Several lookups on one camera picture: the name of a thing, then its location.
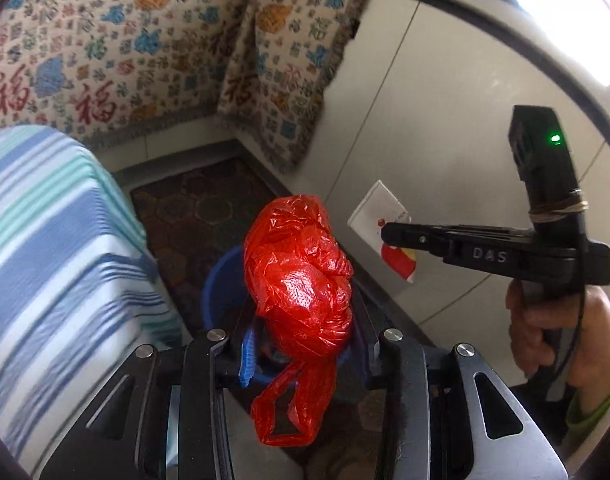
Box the patterned fu character blanket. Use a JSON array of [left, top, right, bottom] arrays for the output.
[[0, 0, 367, 170]]

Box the blue trash bin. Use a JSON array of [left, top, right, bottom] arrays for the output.
[[201, 244, 354, 386]]

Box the right hand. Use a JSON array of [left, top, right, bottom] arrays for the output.
[[506, 281, 610, 390]]

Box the white red paper carton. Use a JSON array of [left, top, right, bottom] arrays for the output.
[[347, 180, 417, 283]]

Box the striped blue green tablecloth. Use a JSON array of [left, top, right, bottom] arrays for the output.
[[0, 126, 187, 477]]

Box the red plastic bag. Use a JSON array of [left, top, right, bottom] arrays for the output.
[[243, 194, 354, 448]]

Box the dark patterned floor mat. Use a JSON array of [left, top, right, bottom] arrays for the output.
[[130, 157, 276, 334]]

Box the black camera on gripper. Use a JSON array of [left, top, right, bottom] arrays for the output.
[[508, 105, 587, 237]]

